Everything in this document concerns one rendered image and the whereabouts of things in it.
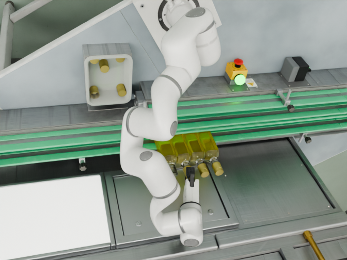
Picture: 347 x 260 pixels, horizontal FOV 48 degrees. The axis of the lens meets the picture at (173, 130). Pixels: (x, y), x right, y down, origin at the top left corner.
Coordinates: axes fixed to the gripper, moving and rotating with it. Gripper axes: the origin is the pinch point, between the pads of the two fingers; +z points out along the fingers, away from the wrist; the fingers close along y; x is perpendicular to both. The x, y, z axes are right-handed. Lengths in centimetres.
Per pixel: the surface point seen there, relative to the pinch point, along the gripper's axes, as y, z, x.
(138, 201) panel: -12.1, -4.5, 18.7
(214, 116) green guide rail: 6.3, 27.9, -10.2
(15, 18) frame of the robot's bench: 18, 76, 84
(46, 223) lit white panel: -11, -17, 51
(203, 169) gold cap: 1.7, 1.5, -5.0
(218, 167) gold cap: 1.5, 3.5, -11.1
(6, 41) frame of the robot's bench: 18, 55, 82
